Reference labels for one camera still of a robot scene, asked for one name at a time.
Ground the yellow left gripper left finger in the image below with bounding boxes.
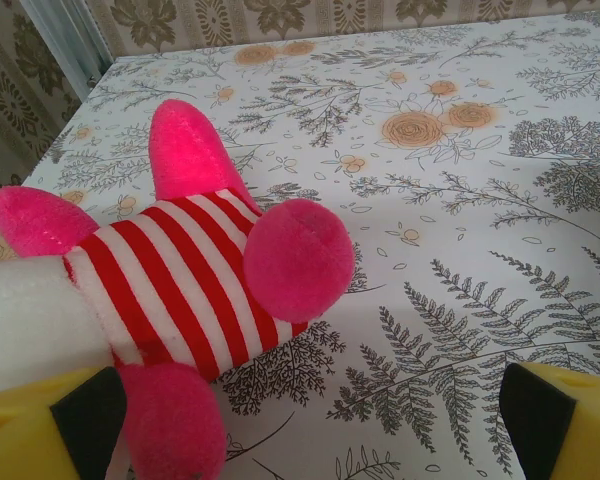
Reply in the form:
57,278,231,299
0,367,129,480

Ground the pink striped plush toy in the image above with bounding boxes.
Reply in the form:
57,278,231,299
0,98,356,480

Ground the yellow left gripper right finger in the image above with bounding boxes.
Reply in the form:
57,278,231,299
499,362,600,480

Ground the aluminium frame post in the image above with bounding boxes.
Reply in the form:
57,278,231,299
19,0,116,101

